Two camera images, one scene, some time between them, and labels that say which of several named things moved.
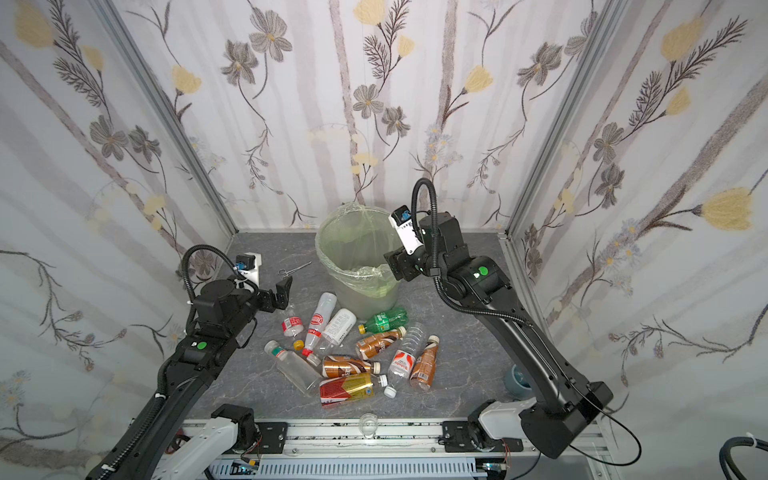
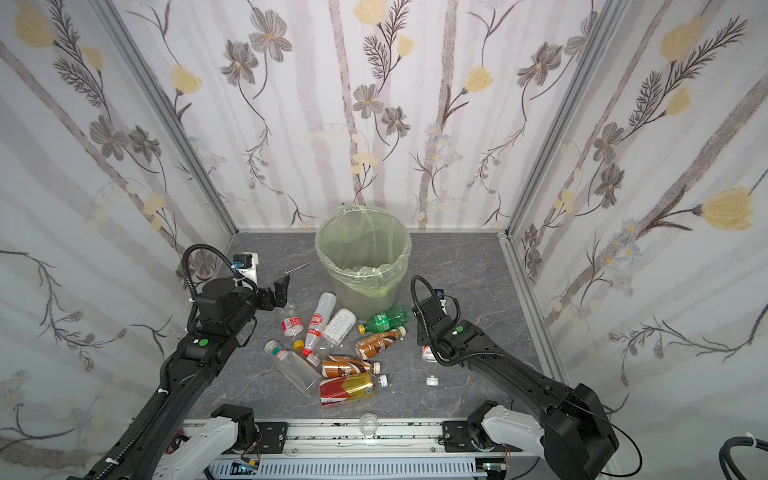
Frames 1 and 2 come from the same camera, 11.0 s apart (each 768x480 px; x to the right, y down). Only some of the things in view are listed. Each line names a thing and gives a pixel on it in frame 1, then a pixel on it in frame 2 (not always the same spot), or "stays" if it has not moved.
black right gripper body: x=405 y=264 → x=428 y=309
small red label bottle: x=292 y=326 stays
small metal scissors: x=288 y=272 stays
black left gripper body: x=268 y=297 stays
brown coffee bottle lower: x=336 y=366 stays
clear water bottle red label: x=404 y=357 → x=427 y=354
